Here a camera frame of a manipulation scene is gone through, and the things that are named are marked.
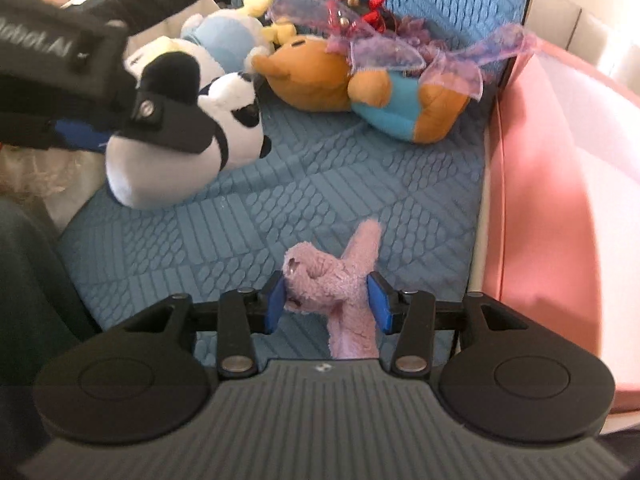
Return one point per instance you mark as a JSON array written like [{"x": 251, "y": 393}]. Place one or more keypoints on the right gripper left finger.
[{"x": 241, "y": 313}]

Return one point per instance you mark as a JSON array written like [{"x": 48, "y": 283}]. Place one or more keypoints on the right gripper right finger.
[{"x": 410, "y": 316}]

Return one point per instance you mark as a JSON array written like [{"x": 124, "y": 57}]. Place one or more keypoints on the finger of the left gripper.
[
  {"x": 79, "y": 136},
  {"x": 177, "y": 124}
]

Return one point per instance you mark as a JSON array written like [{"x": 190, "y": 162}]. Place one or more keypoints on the panda plush toy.
[{"x": 144, "y": 176}]

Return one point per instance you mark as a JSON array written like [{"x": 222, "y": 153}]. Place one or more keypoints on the pink bunny plush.
[{"x": 336, "y": 288}]

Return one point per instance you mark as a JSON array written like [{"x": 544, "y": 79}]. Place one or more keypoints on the white blue duck plush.
[{"x": 234, "y": 36}]

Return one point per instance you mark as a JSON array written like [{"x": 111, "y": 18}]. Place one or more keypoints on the purple organza fairy wings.
[{"x": 411, "y": 50}]

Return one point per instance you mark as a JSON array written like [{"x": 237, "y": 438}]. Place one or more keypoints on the brown bear plush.
[{"x": 306, "y": 75}]

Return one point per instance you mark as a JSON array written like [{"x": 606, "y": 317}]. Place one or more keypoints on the blue textured bedspread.
[{"x": 325, "y": 173}]

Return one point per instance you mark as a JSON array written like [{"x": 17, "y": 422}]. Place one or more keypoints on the pink storage box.
[{"x": 563, "y": 208}]

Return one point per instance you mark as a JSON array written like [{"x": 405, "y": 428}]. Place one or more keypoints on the white bedside furniture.
[{"x": 604, "y": 33}]

